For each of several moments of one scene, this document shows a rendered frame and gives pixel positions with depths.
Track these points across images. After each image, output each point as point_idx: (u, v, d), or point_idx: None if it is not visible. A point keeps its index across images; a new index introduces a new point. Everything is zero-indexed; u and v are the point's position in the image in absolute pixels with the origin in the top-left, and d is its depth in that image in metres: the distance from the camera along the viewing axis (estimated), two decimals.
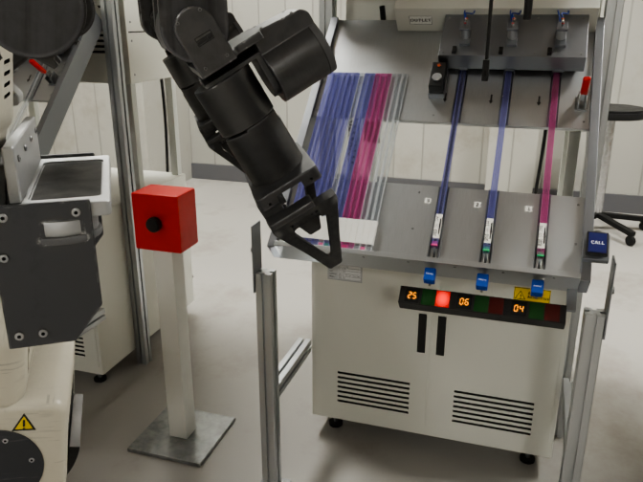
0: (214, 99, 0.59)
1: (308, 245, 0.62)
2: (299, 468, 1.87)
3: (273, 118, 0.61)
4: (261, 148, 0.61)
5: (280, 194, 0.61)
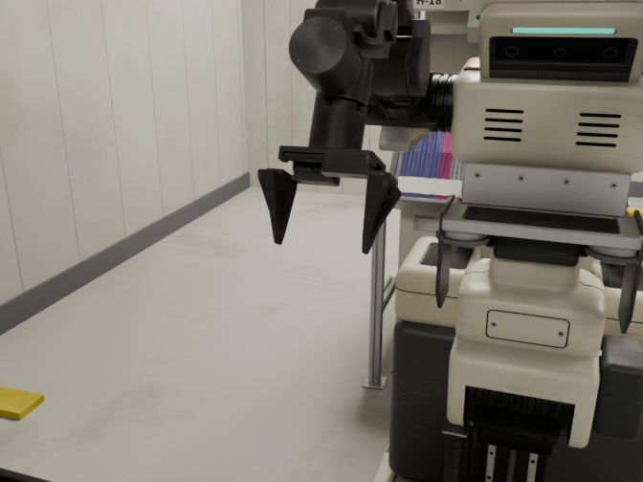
0: None
1: (278, 210, 0.72)
2: None
3: (317, 103, 0.69)
4: None
5: (294, 163, 0.72)
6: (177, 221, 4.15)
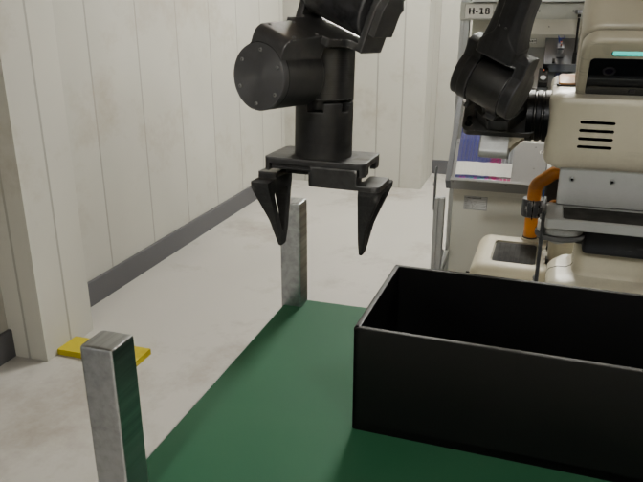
0: None
1: (277, 205, 0.70)
2: None
3: (299, 104, 0.63)
4: None
5: None
6: (230, 208, 4.54)
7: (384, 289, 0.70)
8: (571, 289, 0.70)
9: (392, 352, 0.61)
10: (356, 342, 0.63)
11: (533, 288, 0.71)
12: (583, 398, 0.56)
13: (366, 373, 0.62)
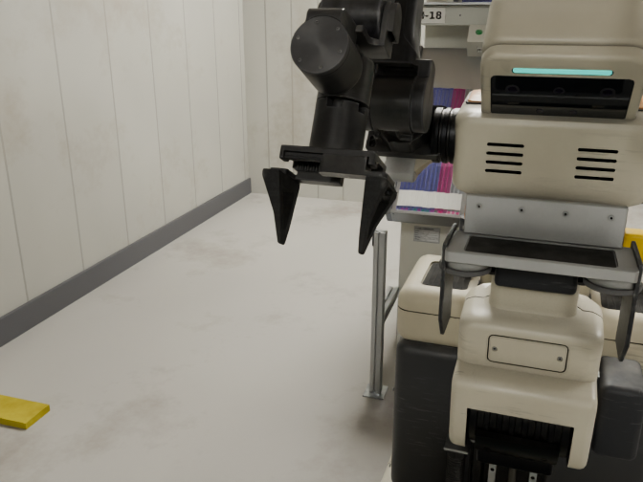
0: None
1: None
2: None
3: (319, 102, 0.69)
4: (314, 124, 0.71)
5: (298, 162, 0.72)
6: (180, 228, 4.18)
7: None
8: None
9: None
10: None
11: None
12: None
13: None
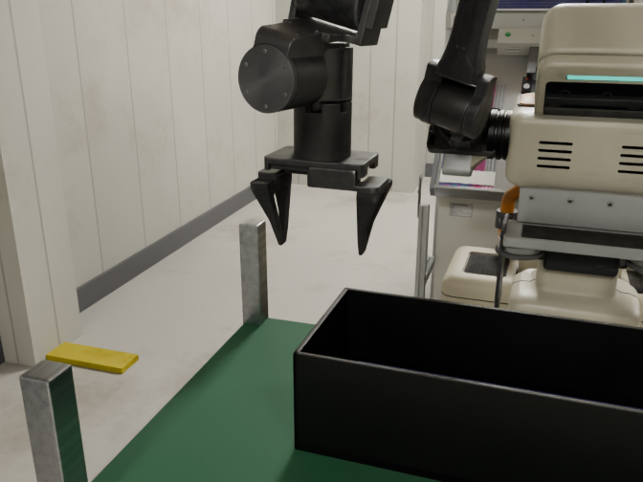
0: None
1: (277, 205, 0.70)
2: None
3: None
4: None
5: None
6: (222, 212, 4.57)
7: (329, 313, 0.72)
8: (510, 313, 0.72)
9: (329, 377, 0.63)
10: (297, 366, 0.65)
11: (475, 312, 0.74)
12: (506, 423, 0.58)
13: (305, 397, 0.65)
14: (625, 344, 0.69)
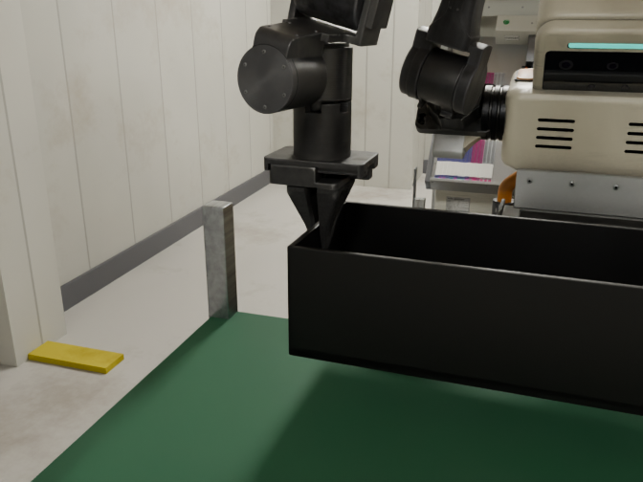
0: None
1: (312, 208, 0.69)
2: None
3: None
4: None
5: None
6: None
7: None
8: (517, 219, 0.69)
9: (325, 271, 0.59)
10: (292, 264, 0.62)
11: (479, 220, 0.70)
12: (514, 311, 0.55)
13: (300, 295, 0.61)
14: (638, 249, 0.66)
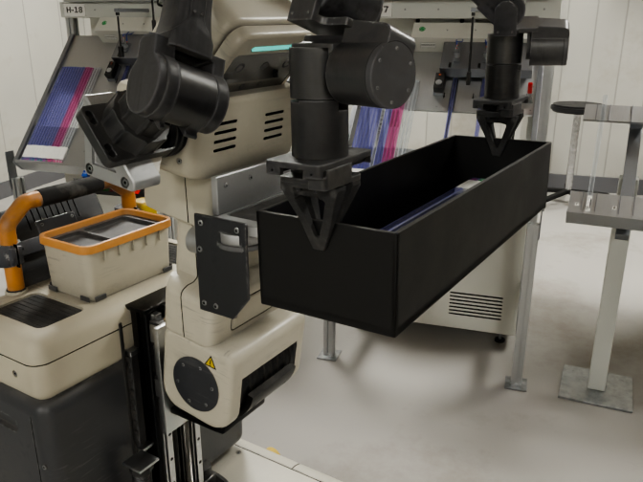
0: (289, 58, 0.63)
1: (302, 214, 0.67)
2: (345, 344, 2.78)
3: (328, 106, 0.62)
4: (301, 123, 0.63)
5: None
6: None
7: (316, 219, 0.68)
8: None
9: (413, 242, 0.67)
10: (385, 253, 0.64)
11: None
12: (471, 215, 0.80)
13: (402, 274, 0.66)
14: (389, 174, 0.97)
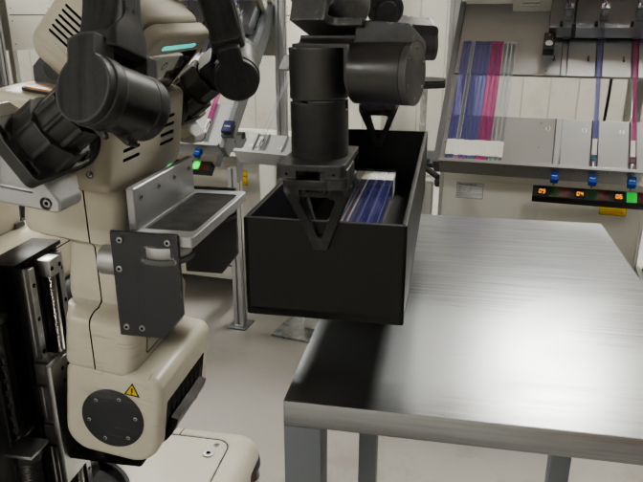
0: (291, 59, 0.61)
1: (306, 216, 0.66)
2: None
3: (338, 106, 0.62)
4: (311, 124, 0.62)
5: None
6: None
7: (314, 219, 0.68)
8: None
9: (409, 232, 0.70)
10: (393, 246, 0.67)
11: (283, 186, 0.84)
12: (416, 203, 0.86)
13: (406, 264, 0.69)
14: None
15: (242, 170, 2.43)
